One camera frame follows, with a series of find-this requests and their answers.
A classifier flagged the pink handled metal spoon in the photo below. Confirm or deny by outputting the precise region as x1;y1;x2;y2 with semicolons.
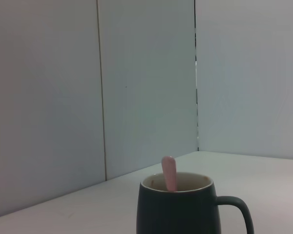
161;156;178;192

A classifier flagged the dark grey ceramic cup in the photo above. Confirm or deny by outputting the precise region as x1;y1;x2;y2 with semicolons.
136;172;254;234

